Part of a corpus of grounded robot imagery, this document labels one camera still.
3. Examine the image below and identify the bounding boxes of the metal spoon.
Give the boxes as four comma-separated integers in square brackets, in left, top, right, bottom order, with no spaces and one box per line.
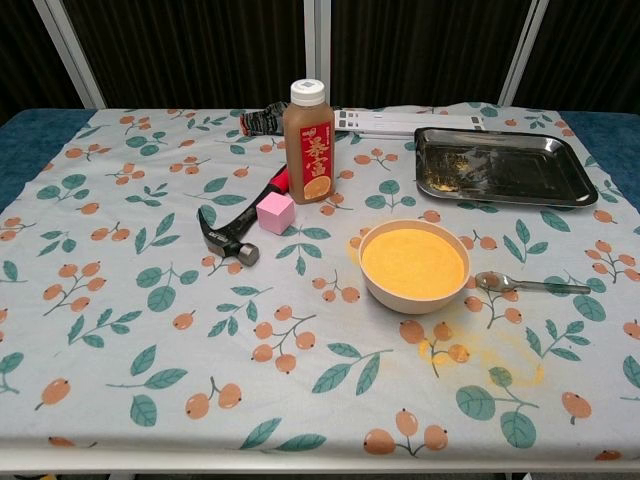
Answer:
[474,271,592,295]

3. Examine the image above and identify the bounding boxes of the orange round bowl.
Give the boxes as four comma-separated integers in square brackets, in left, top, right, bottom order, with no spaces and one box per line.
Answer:
[361,223,466,292]

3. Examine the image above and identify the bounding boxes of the beige round bowl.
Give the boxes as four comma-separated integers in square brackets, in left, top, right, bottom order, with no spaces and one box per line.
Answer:
[357,218,472,315]

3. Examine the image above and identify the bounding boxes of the stainless steel rectangular tray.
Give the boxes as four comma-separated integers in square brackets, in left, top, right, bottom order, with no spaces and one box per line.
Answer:
[413,126,600,209]

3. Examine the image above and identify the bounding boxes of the pink cube block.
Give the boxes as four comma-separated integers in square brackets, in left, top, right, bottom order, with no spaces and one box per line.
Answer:
[256,193,294,236]

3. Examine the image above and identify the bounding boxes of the brown juice bottle red label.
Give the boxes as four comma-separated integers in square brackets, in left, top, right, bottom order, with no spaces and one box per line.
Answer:
[282,78,336,206]

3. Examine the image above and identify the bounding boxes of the black claw hammer red grip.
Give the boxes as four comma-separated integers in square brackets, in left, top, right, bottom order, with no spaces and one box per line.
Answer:
[197,164,290,267]

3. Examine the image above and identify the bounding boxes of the white flat bar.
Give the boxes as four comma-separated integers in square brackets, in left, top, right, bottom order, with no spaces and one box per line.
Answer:
[333,121,489,136]
[333,108,484,125]

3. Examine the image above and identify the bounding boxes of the grey knitted work glove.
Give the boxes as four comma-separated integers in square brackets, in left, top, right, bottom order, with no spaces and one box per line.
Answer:
[238,101,289,138]

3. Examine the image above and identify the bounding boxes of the floral printed tablecloth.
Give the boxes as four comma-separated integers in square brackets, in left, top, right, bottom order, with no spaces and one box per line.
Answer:
[0,102,640,464]

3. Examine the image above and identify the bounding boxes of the black curtain screen panel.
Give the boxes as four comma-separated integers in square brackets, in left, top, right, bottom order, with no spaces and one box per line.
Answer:
[499,0,640,114]
[44,0,320,110]
[316,0,539,110]
[0,0,99,126]

